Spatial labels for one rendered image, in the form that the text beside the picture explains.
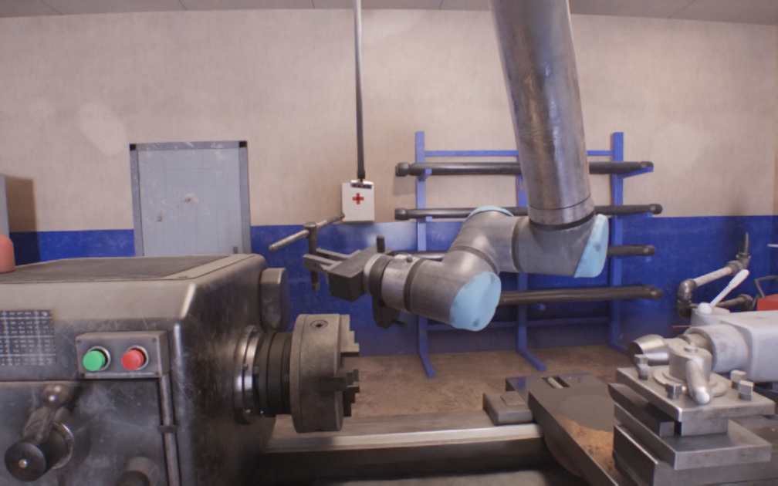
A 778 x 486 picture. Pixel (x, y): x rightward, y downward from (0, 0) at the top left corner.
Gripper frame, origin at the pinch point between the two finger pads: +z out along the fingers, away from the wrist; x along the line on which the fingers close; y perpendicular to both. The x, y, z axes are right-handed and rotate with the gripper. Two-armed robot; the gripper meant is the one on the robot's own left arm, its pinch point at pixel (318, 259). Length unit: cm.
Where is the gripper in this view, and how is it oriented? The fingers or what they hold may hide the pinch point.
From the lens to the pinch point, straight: 76.2
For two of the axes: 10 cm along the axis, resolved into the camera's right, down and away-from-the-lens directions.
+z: -8.4, -1.7, 5.2
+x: -5.4, 3.3, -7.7
